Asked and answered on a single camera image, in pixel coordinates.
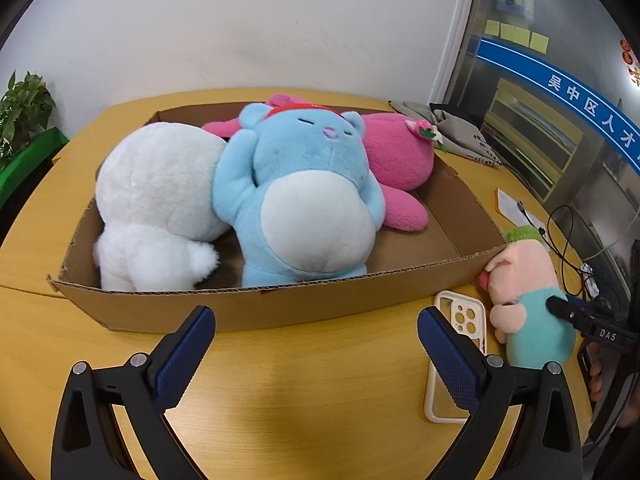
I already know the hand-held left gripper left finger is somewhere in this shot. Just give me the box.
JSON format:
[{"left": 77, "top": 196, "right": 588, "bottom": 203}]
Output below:
[{"left": 50, "top": 305, "right": 217, "bottom": 480}]

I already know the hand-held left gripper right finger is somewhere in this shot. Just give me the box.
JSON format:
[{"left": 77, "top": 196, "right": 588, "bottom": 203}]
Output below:
[{"left": 418, "top": 306, "right": 585, "bottom": 480}]

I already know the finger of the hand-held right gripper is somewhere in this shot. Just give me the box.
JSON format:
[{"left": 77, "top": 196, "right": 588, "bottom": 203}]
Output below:
[{"left": 546, "top": 295, "right": 608, "bottom": 334}]

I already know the pig plush toy green hair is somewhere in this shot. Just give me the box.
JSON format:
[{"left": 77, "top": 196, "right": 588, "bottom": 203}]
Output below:
[{"left": 479, "top": 225, "right": 577, "bottom": 368}]

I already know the white phone case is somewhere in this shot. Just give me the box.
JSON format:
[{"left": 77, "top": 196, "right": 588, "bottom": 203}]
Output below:
[{"left": 424, "top": 290, "right": 487, "bottom": 425}]

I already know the brown cardboard box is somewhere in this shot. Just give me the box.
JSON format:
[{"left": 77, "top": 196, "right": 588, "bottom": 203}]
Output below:
[{"left": 47, "top": 100, "right": 508, "bottom": 333}]

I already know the white panda plush toy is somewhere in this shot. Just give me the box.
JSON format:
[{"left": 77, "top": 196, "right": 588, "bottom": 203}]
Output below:
[{"left": 93, "top": 122, "right": 231, "bottom": 292}]

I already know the blue bear plush toy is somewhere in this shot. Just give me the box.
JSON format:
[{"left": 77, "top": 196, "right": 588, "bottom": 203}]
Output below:
[{"left": 211, "top": 102, "right": 387, "bottom": 286}]

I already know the person's right hand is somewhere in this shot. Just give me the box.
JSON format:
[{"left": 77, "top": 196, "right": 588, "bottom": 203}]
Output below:
[{"left": 589, "top": 346, "right": 608, "bottom": 404}]

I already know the white paper sheet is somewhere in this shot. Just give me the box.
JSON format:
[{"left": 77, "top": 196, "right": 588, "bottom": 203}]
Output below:
[{"left": 496, "top": 187, "right": 547, "bottom": 233}]

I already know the yellow shelf behind glass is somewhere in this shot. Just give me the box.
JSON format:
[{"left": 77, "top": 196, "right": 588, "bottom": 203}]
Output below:
[{"left": 482, "top": 77, "right": 586, "bottom": 202}]

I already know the pink bear plush toy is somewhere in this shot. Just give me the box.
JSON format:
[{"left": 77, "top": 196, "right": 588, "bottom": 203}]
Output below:
[{"left": 201, "top": 92, "right": 441, "bottom": 234}]

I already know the grey cloth bag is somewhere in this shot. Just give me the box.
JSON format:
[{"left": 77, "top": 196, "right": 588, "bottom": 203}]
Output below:
[{"left": 389, "top": 100, "right": 503, "bottom": 167}]

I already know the blue window banner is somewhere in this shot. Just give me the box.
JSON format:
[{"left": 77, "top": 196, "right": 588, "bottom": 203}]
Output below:
[{"left": 476, "top": 37, "right": 640, "bottom": 176}]

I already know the green board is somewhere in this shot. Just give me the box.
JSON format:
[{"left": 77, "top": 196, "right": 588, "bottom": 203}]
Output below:
[{"left": 0, "top": 127, "right": 68, "bottom": 211}]

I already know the green potted plant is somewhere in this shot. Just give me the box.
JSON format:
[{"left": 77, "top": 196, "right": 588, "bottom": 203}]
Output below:
[{"left": 0, "top": 71, "right": 57, "bottom": 173}]

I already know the black cable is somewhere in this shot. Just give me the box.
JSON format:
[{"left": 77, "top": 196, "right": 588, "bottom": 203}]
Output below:
[{"left": 517, "top": 200, "right": 601, "bottom": 301}]

